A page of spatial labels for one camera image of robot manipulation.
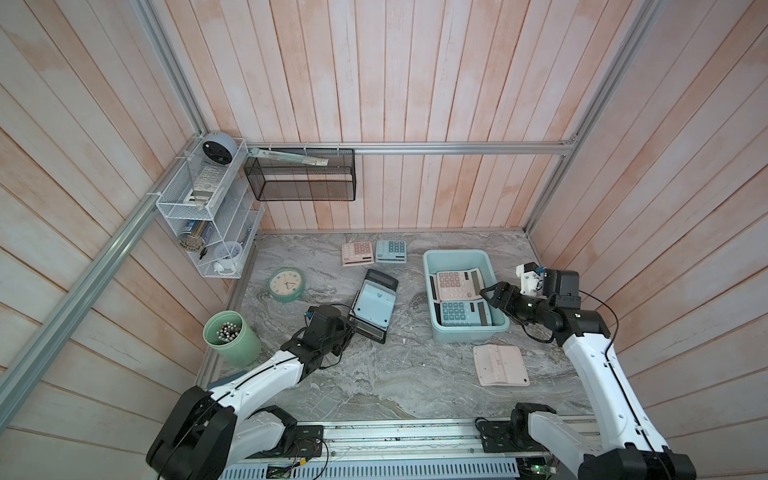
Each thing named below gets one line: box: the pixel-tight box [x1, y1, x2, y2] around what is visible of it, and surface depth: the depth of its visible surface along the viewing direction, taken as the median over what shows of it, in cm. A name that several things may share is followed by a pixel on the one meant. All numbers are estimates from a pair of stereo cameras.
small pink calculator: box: [341, 241, 374, 267], surface depth 113 cm
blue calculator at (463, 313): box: [434, 298, 492, 327], surface depth 92 cm
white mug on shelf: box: [213, 241, 243, 273], surface depth 92 cm
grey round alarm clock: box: [202, 132, 237, 165], surface depth 84 cm
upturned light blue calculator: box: [353, 279, 397, 329], surface depth 93 cm
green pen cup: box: [203, 310, 262, 367], surface depth 78 cm
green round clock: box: [266, 268, 306, 303], surface depth 103 cm
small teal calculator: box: [376, 240, 407, 263], surface depth 113 cm
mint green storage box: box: [423, 249, 510, 344], surface depth 94 cm
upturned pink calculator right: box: [473, 344, 530, 386], surface depth 86 cm
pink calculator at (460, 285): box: [429, 268, 485, 302], surface depth 98 cm
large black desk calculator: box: [349, 269, 399, 344], surface depth 91 cm
